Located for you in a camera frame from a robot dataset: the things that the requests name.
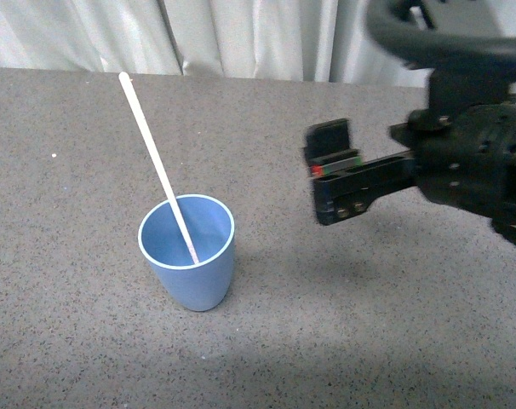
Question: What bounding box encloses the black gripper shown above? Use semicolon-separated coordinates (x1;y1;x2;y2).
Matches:
311;69;516;245

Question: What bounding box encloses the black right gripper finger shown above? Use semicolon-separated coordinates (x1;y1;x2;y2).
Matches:
303;118;362;177

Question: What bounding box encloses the white chopstick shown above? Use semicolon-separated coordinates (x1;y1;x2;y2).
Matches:
118;72;199;264

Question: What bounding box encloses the blue cup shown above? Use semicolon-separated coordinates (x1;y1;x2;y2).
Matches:
138;194;235;312

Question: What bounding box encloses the grey curtain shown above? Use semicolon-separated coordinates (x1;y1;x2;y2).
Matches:
0;1;427;87

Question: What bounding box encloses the black cable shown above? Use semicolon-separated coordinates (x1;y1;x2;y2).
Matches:
365;0;516;71

